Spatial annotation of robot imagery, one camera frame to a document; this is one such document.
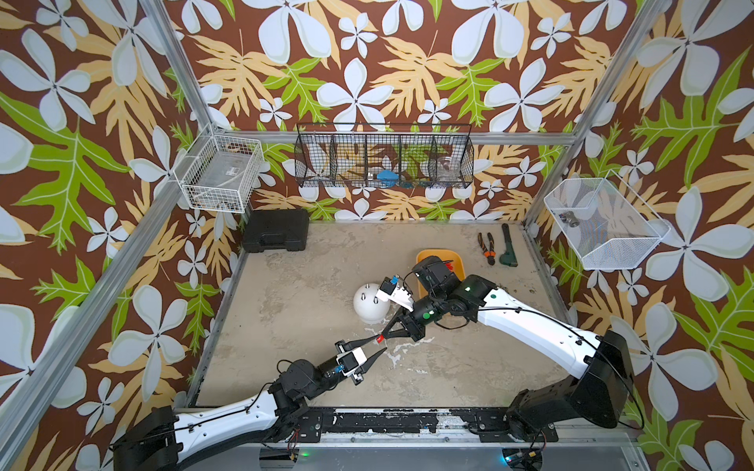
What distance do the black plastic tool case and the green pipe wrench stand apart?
0.77 m

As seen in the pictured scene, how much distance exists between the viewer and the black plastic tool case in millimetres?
1090

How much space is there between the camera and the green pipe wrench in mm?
1097
